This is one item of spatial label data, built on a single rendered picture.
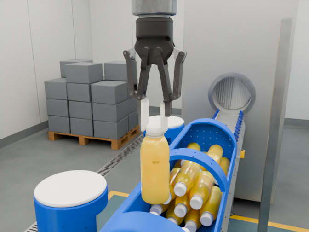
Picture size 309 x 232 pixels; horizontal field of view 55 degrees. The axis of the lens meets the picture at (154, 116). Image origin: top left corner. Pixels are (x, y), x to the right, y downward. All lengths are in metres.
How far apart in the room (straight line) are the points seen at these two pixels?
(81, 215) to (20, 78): 3.96
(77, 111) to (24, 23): 1.58
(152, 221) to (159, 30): 0.40
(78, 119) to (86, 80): 0.61
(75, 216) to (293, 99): 4.97
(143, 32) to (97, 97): 3.65
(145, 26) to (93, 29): 5.94
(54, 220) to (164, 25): 0.83
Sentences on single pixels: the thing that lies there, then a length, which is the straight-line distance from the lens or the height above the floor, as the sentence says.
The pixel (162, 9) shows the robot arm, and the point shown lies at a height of 1.67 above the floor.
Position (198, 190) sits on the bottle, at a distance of 1.00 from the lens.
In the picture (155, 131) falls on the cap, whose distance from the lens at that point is 0.63.
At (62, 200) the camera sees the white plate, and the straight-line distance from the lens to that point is 1.16.
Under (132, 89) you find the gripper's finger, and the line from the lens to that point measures 0.63.
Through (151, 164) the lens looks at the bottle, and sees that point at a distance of 0.65.
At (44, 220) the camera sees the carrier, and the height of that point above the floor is 0.96.
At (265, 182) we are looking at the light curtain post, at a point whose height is 0.67.
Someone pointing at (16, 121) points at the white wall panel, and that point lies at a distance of 4.95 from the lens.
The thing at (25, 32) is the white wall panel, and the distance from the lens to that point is 5.05.
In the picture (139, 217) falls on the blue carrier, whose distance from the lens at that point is 0.68.
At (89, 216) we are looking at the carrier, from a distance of 1.17.
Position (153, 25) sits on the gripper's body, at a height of 1.64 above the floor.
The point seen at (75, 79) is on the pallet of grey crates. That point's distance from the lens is 4.35.
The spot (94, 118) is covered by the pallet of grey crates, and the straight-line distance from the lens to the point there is 4.33.
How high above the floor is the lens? 1.62
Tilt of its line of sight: 16 degrees down
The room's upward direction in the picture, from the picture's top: straight up
